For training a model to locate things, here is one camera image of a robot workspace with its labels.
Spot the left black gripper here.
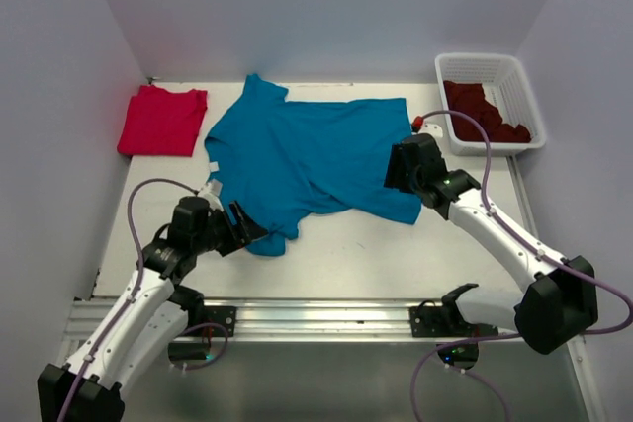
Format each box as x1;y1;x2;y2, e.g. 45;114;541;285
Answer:
192;199;267;256

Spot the blue t shirt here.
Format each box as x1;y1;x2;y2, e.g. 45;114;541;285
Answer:
204;74;421;257

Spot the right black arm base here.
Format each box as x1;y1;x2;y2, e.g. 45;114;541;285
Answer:
408;283;498;371

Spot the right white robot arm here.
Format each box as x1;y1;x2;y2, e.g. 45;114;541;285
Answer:
385;133;598;355

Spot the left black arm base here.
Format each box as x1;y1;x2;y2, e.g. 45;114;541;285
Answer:
167;286;237;372

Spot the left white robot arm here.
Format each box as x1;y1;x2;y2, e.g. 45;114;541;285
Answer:
38;196;267;421

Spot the dark red t shirt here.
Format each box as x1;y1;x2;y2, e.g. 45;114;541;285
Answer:
443;81;531;143

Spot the folded red t shirt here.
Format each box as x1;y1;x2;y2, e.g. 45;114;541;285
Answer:
117;85;208;157

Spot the white plastic basket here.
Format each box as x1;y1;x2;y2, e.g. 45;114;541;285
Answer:
435;52;547;157

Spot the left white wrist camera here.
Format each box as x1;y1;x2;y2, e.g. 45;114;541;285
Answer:
197;179;224;210

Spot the aluminium mounting rail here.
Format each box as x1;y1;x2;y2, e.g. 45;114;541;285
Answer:
63;295;585;349

